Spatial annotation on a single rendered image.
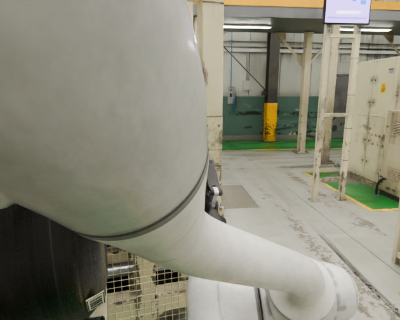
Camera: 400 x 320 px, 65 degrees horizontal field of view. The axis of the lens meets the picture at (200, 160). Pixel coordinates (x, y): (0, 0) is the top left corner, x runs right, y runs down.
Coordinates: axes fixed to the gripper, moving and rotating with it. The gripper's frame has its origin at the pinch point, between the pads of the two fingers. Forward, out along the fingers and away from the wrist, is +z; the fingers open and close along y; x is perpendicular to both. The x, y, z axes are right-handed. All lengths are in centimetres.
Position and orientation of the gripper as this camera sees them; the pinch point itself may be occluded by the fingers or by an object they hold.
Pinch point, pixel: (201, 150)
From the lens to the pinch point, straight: 72.6
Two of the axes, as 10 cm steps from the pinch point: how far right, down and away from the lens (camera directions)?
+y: -3.1, 4.8, 8.2
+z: -0.7, -8.7, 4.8
